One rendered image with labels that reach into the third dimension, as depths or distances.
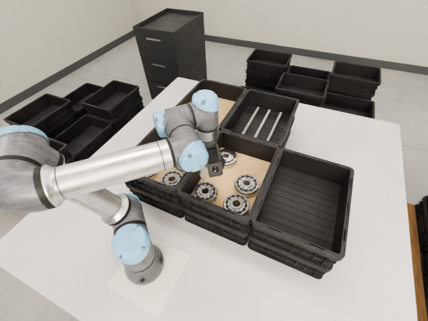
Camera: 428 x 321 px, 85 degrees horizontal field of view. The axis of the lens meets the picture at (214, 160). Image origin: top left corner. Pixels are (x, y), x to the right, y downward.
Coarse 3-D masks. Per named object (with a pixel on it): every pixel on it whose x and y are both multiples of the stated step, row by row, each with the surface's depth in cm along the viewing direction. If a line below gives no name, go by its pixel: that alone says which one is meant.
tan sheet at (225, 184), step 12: (240, 156) 114; (240, 168) 109; (252, 168) 109; (264, 168) 109; (204, 180) 105; (216, 180) 105; (228, 180) 105; (192, 192) 101; (228, 192) 100; (216, 204) 97; (252, 204) 96
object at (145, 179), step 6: (150, 132) 113; (144, 138) 110; (138, 144) 108; (186, 174) 95; (144, 180) 94; (150, 180) 93; (180, 180) 93; (156, 186) 93; (162, 186) 91; (168, 186) 91; (174, 192) 91
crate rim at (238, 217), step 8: (240, 136) 109; (264, 144) 105; (272, 160) 98; (272, 168) 96; (184, 184) 92; (264, 184) 90; (184, 192) 89; (192, 200) 88; (256, 200) 87; (208, 208) 86; (216, 208) 84; (224, 208) 84; (232, 216) 82; (240, 216) 82; (248, 216) 82
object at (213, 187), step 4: (200, 184) 100; (204, 184) 100; (208, 184) 100; (212, 184) 100; (196, 188) 99; (212, 188) 98; (216, 188) 98; (196, 192) 97; (212, 192) 97; (216, 192) 97; (196, 196) 96; (200, 196) 96; (204, 196) 96; (208, 196) 96; (212, 196) 96; (204, 200) 94; (208, 200) 94
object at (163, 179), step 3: (168, 171) 105; (171, 171) 105; (174, 171) 105; (177, 171) 105; (165, 174) 104; (168, 174) 104; (171, 174) 104; (174, 174) 104; (177, 174) 104; (180, 174) 104; (162, 177) 103; (165, 177) 103; (180, 177) 103; (162, 180) 102; (165, 180) 102; (177, 180) 102; (165, 183) 101; (168, 183) 101; (174, 183) 100; (171, 186) 100; (174, 186) 100
